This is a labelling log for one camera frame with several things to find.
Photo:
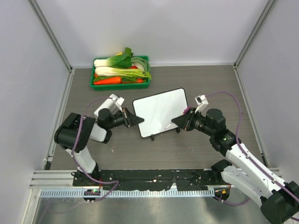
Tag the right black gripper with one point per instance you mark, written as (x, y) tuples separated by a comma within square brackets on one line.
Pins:
[(185, 121)]

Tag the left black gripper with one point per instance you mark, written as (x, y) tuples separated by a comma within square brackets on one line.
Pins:
[(130, 120)]

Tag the pink white marker pen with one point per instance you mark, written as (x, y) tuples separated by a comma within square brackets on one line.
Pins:
[(183, 113)]

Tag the small whiteboard with black frame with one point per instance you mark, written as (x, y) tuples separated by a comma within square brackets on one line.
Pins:
[(158, 110)]

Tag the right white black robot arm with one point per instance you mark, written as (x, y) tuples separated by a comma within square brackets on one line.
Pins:
[(277, 199)]

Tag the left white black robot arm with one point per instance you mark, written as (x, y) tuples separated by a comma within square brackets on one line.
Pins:
[(76, 130)]

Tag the green plastic tray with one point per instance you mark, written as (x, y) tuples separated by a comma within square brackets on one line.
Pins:
[(111, 87)]

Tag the large orange carrot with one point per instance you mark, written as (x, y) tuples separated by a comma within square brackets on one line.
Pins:
[(108, 81)]

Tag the lower bok choy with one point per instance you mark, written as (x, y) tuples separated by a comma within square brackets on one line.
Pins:
[(105, 71)]

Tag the bok choy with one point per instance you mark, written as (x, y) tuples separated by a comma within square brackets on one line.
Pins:
[(105, 71), (122, 60)]

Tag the green long beans bundle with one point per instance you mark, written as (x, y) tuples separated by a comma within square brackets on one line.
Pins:
[(141, 63)]

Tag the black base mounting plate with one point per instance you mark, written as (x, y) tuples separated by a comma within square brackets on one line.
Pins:
[(161, 179)]

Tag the upper bok choy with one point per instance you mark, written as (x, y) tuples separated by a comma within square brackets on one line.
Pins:
[(122, 60)]

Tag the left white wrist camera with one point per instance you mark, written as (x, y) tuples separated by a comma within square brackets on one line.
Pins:
[(117, 104)]

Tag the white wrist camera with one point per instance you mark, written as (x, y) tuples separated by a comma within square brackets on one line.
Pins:
[(117, 104), (202, 102)]

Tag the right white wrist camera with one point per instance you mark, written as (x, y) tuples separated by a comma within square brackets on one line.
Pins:
[(202, 102)]

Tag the white slotted cable duct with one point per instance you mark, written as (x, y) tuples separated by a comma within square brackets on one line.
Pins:
[(93, 193)]

